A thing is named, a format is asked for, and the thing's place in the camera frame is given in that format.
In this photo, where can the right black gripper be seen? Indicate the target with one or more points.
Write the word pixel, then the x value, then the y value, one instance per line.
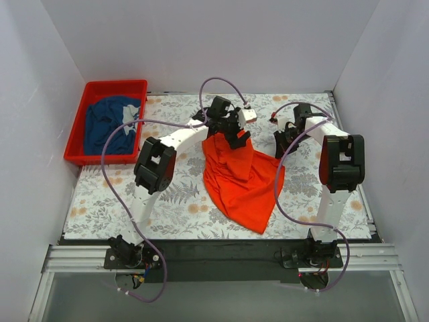
pixel 285 141

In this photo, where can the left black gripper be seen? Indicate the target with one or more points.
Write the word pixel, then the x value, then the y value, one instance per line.
pixel 235 135

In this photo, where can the orange t shirt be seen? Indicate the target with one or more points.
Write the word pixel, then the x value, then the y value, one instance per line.
pixel 241 182

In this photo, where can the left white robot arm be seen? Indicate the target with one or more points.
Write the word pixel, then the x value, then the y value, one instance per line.
pixel 154 171

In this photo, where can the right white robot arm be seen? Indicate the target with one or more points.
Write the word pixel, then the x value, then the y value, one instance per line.
pixel 341 171

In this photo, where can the blue t shirt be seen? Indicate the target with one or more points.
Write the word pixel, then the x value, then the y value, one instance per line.
pixel 103 117

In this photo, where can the red plastic bin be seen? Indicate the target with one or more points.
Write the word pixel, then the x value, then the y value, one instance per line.
pixel 93 92

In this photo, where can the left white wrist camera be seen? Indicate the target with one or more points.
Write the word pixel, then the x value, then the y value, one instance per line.
pixel 246 116

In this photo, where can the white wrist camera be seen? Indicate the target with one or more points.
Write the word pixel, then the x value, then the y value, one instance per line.
pixel 280 122
pixel 246 116

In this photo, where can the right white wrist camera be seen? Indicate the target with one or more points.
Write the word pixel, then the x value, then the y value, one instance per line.
pixel 280 122

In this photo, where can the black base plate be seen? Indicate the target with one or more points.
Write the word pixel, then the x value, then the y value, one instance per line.
pixel 220 272

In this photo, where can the aluminium mounting rail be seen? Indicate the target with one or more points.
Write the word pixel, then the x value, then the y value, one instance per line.
pixel 363 257

